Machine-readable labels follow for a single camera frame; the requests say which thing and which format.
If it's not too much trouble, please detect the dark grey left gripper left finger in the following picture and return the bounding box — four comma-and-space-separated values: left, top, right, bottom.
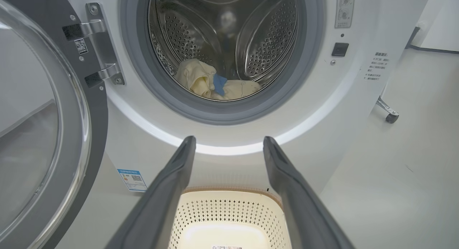
104, 136, 197, 249

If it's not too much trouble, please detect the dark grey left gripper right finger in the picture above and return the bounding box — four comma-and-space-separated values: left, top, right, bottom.
264, 136, 355, 249

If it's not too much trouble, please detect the cream garment with blue patch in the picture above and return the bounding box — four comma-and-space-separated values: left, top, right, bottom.
175, 59, 229, 100

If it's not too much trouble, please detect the cream garment with bear outline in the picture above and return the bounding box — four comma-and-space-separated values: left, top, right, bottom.
211, 80, 261, 101

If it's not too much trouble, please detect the washing machine glass door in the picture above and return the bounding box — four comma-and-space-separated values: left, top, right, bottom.
0, 0, 109, 249

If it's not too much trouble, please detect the white washing machine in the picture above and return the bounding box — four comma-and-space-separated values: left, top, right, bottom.
61, 0, 432, 197

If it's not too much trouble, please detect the black door latch socket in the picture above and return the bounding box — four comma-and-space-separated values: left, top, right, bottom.
331, 43, 349, 57

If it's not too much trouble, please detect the stainless steel washing machine drum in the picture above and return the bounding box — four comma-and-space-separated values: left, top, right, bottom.
148, 0, 298, 101

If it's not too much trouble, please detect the blue energy label sticker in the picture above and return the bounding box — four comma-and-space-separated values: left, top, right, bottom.
117, 169, 148, 192

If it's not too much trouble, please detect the cream perforated laundry basket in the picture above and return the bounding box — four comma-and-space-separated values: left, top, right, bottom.
168, 186, 291, 249

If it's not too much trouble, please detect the metal caster wheel leg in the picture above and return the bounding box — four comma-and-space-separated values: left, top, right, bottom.
376, 96, 399, 124

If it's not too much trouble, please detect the printed text notice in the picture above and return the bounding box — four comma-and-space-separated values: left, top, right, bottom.
364, 52, 389, 81

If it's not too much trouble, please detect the small QR code sticker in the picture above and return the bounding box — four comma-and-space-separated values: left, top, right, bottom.
74, 38, 88, 55

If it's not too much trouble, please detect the grey warning sticker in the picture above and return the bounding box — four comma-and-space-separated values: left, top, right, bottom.
335, 0, 355, 29

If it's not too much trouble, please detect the silver door hinge bracket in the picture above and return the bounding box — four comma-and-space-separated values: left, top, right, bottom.
63, 3, 126, 88

